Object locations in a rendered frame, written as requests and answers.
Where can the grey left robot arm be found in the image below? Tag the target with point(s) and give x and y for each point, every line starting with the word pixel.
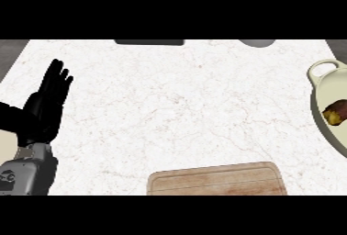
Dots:
pixel 26 171

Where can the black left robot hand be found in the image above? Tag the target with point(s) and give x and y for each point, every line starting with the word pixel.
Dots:
pixel 44 101

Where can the dark grey flat object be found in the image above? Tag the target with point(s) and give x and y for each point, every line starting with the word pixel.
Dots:
pixel 149 42

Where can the brown sweet potato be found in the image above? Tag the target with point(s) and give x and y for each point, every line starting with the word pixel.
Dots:
pixel 336 112

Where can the grey round object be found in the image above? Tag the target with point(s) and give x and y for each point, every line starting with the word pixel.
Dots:
pixel 257 42

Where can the wooden cutting board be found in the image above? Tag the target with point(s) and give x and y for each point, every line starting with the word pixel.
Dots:
pixel 217 180

